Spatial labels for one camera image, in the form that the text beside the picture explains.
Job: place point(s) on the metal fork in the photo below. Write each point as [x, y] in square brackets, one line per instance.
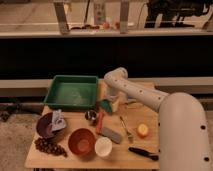
[128, 133]

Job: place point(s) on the yellow red apple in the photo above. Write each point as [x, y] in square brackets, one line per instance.
[142, 130]

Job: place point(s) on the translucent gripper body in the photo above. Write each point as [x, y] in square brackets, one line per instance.
[116, 96]

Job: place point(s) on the green plastic tray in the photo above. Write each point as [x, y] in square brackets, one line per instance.
[75, 92]

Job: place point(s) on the small metal cup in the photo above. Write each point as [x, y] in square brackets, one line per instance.
[91, 117]

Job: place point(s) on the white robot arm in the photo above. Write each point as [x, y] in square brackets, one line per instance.
[183, 132]

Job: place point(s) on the bunch of dark grapes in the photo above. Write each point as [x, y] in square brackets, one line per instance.
[49, 147]

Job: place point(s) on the white cup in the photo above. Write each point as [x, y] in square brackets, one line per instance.
[103, 147]

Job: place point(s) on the orange plastic bowl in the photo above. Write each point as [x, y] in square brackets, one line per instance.
[81, 142]

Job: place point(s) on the green yellow sponge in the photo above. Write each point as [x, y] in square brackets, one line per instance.
[108, 106]

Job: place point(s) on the grey folded cloth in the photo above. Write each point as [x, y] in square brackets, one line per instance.
[58, 121]

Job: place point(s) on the grey rectangular block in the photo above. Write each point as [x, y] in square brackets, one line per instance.
[112, 135]

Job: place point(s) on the black handled tool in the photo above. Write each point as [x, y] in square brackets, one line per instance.
[144, 153]

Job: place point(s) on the purple bowl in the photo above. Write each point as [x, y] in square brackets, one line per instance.
[44, 127]

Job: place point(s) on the orange carrot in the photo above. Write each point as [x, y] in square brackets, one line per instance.
[99, 122]

